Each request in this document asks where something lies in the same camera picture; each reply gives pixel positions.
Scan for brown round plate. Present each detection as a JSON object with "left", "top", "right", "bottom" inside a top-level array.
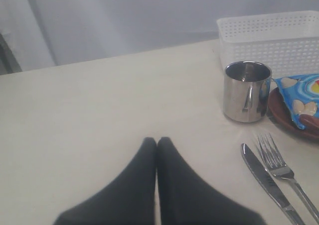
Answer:
[{"left": 268, "top": 88, "right": 319, "bottom": 142}]

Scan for stainless steel fork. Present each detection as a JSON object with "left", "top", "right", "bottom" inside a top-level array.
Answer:
[{"left": 257, "top": 133, "right": 319, "bottom": 224}]

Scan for stainless steel cup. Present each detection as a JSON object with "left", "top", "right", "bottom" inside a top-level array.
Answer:
[{"left": 223, "top": 61, "right": 272, "bottom": 123}]

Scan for white perforated plastic basket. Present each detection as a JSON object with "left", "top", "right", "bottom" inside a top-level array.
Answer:
[{"left": 217, "top": 10, "right": 319, "bottom": 78}]

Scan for blue chips bag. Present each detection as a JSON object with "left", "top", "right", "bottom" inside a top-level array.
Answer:
[{"left": 274, "top": 74, "right": 319, "bottom": 130}]

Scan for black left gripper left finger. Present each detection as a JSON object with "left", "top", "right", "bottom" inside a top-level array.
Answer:
[{"left": 55, "top": 137, "right": 157, "bottom": 225}]

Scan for stainless steel knife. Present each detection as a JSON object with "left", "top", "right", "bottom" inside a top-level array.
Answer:
[{"left": 241, "top": 143, "right": 305, "bottom": 225}]

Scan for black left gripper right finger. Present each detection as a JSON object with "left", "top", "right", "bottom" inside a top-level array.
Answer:
[{"left": 157, "top": 137, "right": 265, "bottom": 225}]

